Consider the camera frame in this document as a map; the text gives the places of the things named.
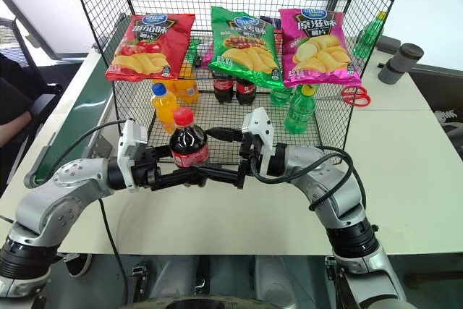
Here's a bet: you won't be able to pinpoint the black office chair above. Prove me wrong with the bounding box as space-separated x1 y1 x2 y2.
0 0 65 151

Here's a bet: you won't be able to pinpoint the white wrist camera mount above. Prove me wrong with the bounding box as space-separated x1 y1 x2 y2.
116 119 149 193
241 106 276 176

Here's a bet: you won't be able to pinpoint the red potato chip bag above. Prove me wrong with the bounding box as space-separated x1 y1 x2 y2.
104 13 196 82

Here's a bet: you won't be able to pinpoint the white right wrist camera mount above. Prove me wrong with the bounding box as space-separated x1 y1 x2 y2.
241 106 276 176

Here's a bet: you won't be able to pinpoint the small pink snack pack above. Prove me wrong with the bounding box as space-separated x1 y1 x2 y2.
201 43 215 69

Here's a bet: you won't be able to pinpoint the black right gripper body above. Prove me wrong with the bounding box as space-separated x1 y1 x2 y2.
237 134 264 190

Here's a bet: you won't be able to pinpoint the orange soda bottle blue cap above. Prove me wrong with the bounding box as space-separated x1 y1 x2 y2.
150 82 181 135

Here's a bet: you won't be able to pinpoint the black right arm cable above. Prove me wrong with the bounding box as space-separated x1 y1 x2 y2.
248 145 368 223

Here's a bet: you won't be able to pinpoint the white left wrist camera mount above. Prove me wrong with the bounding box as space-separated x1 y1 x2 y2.
116 119 149 193

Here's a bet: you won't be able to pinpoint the grey robot leg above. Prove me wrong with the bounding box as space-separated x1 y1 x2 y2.
252 254 315 306

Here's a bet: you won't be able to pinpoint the white black shoe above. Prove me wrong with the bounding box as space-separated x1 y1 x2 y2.
67 253 93 278

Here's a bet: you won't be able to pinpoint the green soda bottle yellow cap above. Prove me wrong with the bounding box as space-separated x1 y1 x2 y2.
284 84 318 135
352 11 388 59

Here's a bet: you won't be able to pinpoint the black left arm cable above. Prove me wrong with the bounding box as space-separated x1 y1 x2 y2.
54 118 137 309

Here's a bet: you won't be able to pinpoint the green potato chip bag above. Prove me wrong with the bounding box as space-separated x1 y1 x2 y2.
208 6 286 90

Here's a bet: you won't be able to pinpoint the cola bottle red cap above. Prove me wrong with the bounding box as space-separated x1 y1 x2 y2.
169 107 210 169

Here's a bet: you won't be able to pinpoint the grey cylindrical roller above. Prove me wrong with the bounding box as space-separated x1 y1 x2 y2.
378 43 424 85

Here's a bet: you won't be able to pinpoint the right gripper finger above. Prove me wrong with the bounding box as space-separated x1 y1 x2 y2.
205 127 245 143
190 164 242 190

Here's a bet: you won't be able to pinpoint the magenta potato chip bag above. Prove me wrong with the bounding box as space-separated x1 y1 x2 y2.
279 7 363 88

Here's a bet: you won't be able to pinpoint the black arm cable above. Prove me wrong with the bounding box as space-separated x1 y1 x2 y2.
54 118 137 309
248 145 368 223

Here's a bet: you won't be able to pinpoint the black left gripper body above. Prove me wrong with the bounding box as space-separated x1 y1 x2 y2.
132 144 163 191

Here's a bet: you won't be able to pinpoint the purple snack pack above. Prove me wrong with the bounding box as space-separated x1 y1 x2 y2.
260 15 283 30

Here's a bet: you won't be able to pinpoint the person in black shirt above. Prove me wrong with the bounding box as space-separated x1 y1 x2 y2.
0 51 35 147

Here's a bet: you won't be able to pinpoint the red handled scissors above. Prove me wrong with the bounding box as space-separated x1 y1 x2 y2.
340 85 373 108

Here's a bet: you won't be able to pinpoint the cola bottle red label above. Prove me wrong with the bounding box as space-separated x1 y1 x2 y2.
212 69 235 104
235 77 257 106

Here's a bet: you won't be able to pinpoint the green conveyor belt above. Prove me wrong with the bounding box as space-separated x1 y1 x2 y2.
23 51 120 189

